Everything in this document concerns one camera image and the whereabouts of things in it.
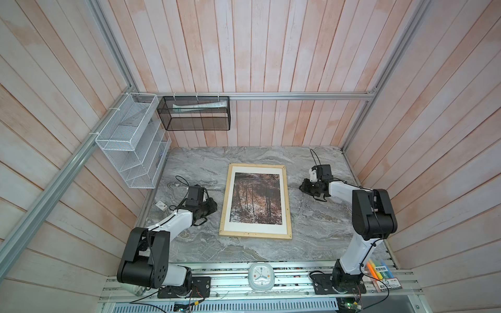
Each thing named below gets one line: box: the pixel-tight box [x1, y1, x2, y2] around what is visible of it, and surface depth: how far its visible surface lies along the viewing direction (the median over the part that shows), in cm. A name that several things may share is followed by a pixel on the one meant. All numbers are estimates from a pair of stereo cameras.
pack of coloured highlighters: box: [364, 258, 403, 293], surface depth 78 cm
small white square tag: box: [155, 200, 168, 212], surface depth 97 cm
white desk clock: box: [247, 261, 276, 292], surface depth 75 cm
